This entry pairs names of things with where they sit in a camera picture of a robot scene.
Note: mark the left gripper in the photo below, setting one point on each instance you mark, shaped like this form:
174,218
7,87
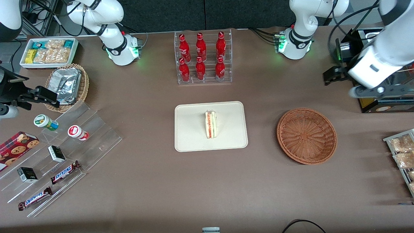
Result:
341,72

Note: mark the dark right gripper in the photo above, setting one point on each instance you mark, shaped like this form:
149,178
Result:
7,88

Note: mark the triangular sandwich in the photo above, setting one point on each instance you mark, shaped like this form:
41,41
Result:
211,124

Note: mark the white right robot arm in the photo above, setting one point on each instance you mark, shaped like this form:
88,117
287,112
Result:
106,16

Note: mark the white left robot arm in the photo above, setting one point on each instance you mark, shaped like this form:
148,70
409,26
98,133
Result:
394,38

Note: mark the small tan wicker basket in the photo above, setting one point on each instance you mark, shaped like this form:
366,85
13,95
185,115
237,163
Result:
83,87

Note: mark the large brown wicker basket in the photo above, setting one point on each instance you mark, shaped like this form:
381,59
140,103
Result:
307,136

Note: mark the tray of packaged snacks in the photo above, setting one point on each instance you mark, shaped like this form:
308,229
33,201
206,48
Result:
388,139

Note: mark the cream plastic tray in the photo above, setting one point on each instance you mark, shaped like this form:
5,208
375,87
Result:
190,129

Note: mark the green lid yogurt cup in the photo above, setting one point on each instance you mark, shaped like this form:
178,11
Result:
42,120

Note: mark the silver foil package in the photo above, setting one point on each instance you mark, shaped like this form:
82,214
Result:
66,82
66,102

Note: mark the white snack bin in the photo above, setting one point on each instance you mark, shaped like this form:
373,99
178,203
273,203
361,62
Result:
22,61

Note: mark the yellow snack packet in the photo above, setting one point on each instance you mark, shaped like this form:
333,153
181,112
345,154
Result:
30,56

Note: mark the clear bag of nuts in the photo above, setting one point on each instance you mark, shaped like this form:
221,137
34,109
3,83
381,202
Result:
61,55
43,56
55,44

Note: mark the teal snack packet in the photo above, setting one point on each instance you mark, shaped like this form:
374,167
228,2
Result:
38,45
68,44

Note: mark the red lid yogurt cup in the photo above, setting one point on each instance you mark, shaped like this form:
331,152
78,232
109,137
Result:
76,131

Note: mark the red cookie box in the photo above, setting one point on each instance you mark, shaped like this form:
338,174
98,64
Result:
16,149

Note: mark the small black box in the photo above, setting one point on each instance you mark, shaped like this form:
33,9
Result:
56,153
27,174

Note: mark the black food warmer machine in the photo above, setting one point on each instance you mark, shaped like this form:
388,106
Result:
388,105

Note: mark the clear acrylic step display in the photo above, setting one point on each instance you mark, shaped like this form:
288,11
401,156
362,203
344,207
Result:
97,139

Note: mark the Snickers chocolate bar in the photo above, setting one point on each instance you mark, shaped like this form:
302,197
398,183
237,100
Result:
64,172
34,199

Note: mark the clear bag of crackers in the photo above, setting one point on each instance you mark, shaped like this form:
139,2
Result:
404,160
401,144
411,175
412,187

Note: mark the red cola bottle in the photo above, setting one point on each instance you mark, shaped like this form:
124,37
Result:
200,69
184,47
184,71
220,69
221,43
201,45

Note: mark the clear acrylic bottle rack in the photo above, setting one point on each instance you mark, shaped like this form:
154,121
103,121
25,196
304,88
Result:
208,51

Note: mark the brown table cloth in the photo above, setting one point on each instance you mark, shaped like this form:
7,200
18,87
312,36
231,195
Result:
161,187

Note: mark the small grey box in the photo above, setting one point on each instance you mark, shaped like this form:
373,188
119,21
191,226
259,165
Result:
211,230

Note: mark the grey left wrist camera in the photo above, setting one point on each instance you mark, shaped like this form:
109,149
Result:
381,91

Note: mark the aluminium frame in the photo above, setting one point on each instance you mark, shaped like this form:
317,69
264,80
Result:
45,19

